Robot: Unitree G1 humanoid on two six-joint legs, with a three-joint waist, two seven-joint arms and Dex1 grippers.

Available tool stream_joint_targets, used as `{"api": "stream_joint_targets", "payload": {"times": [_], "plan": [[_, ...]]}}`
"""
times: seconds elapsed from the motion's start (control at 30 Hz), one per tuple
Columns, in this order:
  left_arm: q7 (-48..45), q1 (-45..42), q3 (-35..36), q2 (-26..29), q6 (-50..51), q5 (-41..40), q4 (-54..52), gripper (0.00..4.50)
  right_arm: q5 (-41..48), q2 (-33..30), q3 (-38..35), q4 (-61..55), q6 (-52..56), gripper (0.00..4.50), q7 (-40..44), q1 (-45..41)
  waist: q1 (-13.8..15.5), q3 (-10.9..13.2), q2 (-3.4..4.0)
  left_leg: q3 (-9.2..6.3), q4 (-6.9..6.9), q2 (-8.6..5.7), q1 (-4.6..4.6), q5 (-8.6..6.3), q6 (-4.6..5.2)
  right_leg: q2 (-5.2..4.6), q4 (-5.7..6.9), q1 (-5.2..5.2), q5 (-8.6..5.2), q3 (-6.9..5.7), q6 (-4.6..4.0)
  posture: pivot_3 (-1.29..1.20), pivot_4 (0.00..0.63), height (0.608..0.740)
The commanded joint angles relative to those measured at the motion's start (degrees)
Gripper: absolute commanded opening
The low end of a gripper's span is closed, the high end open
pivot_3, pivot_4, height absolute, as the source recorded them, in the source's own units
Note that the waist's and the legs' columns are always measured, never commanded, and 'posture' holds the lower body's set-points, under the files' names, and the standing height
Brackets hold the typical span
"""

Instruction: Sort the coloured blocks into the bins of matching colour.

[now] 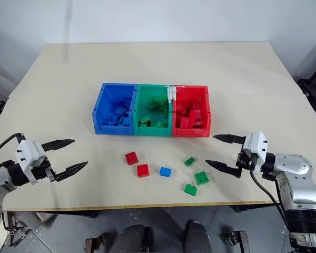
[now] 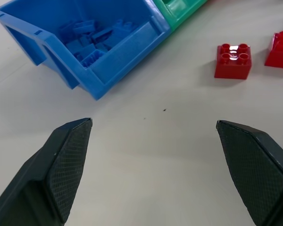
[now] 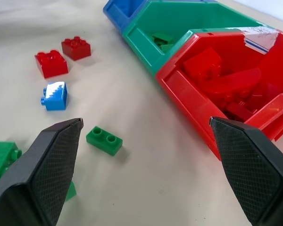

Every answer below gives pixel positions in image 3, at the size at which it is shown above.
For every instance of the green bricks pile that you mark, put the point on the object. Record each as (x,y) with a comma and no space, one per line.
(162,41)

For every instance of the white label sticker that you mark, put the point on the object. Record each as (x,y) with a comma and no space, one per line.
(260,38)

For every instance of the dark red square brick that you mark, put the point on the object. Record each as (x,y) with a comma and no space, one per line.
(76,48)

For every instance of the bright red square brick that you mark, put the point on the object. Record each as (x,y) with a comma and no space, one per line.
(51,64)

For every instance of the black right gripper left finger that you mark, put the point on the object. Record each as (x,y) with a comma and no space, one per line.
(44,169)

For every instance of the dark red small brick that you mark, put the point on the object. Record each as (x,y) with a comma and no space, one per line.
(238,111)

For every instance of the blue plastic bin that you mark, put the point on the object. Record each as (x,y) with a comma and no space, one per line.
(120,11)

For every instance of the red plastic bin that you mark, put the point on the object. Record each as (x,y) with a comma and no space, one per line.
(193,99)

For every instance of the green plastic bin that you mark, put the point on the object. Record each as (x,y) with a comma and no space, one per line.
(155,33)

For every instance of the large green brick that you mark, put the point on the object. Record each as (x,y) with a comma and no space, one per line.
(1,157)

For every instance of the small green two-stud brick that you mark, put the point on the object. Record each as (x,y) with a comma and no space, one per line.
(104,140)

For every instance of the blue square brick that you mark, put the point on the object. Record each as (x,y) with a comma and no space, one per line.
(55,96)

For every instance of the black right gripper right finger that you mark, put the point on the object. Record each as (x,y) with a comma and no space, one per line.
(250,169)

